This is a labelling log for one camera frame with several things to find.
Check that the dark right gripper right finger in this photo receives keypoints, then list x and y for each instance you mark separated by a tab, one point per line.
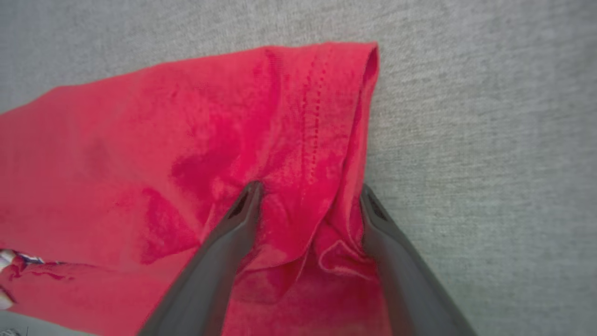
406	289

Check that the red Bulls basketball jersey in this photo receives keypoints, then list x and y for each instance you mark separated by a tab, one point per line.
140	163

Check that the grey fabric sofa cushion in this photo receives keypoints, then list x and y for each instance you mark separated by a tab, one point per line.
489	140

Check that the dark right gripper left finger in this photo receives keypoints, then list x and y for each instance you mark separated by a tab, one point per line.
210	275

